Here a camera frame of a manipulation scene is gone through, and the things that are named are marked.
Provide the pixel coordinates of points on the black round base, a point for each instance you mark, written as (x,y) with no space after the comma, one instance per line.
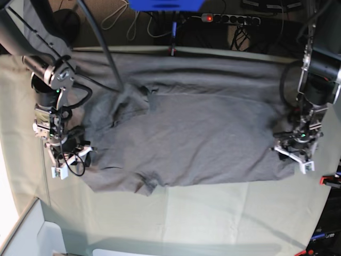
(69,23)

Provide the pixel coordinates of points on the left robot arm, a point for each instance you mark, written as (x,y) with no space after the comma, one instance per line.
(319,83)

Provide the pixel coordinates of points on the red clamp right edge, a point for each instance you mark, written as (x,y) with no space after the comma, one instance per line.
(332,181)

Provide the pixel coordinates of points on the white bin lower left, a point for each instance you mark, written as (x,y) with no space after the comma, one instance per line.
(33,235)

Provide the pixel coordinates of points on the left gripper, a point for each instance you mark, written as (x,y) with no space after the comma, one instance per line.
(300,144)

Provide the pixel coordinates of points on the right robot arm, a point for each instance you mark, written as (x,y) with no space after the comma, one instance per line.
(53,80)

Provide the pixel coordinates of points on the red clamp bottom right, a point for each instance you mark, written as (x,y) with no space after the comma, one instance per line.
(306,253)

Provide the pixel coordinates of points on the pale green table cloth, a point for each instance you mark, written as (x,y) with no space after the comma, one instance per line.
(275,217)

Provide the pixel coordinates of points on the red clamp top centre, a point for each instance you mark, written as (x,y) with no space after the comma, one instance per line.
(173,39)

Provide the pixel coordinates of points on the blue box top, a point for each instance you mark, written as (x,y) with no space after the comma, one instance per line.
(165,5)

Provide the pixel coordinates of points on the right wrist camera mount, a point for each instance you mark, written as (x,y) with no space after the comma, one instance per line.
(64,162)

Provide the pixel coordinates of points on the grey t-shirt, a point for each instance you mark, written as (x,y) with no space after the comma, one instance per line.
(180,121)

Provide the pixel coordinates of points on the red clamp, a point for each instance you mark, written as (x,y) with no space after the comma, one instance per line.
(306,253)
(173,39)

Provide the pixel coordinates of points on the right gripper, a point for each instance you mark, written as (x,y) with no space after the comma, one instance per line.
(69,142)

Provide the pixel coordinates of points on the black power strip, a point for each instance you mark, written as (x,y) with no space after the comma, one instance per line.
(236,20)

